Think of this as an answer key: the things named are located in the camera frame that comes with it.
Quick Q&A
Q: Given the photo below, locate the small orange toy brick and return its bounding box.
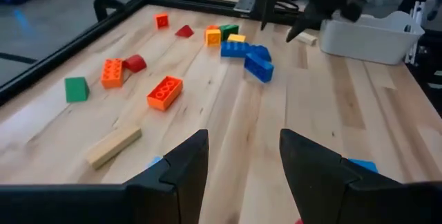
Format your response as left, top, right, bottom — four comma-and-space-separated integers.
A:
154, 12, 170, 30

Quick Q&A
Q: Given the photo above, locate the green wedge block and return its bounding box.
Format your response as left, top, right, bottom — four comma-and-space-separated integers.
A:
64, 76, 90, 104

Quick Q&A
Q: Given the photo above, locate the white plastic bin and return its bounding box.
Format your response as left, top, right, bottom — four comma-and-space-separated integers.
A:
318, 10, 426, 66

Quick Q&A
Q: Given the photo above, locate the small red wedge block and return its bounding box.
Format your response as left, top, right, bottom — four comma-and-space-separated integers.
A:
174, 24, 195, 39

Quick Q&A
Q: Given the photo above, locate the small yellow block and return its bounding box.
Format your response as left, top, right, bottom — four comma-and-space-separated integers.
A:
227, 33, 247, 44

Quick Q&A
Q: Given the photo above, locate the black aluminium table frame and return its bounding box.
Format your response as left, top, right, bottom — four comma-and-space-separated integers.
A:
0, 0, 301, 107

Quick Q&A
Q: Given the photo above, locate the red-orange toy brick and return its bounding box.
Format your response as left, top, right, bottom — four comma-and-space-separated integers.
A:
146, 75, 184, 112

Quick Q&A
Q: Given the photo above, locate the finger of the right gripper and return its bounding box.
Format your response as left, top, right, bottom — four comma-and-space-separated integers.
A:
260, 0, 278, 32
285, 7, 326, 44

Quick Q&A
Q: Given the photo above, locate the small green block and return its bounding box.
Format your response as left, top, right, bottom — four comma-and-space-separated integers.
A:
219, 24, 240, 41

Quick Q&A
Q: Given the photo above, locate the small yellow-orange toy brick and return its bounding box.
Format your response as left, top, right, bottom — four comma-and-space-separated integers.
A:
204, 24, 222, 48

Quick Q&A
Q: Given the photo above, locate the small red rounded block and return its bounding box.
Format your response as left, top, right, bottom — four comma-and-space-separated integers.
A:
123, 54, 148, 74

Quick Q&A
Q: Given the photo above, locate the blue toy brick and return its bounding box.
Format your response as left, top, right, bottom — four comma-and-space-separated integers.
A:
347, 158, 380, 174
243, 52, 276, 84
247, 44, 273, 63
220, 40, 251, 59

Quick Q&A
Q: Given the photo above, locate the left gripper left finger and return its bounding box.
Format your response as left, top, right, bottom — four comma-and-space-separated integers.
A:
126, 129, 210, 224

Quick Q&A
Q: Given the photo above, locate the grey metal plate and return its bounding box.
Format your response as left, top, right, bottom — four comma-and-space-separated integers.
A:
233, 0, 257, 13

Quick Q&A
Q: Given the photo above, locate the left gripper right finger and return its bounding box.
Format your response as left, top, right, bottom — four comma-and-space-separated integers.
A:
279, 129, 405, 224

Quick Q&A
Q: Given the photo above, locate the natural wooden block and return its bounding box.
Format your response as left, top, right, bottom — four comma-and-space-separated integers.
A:
85, 125, 143, 170
295, 30, 318, 47

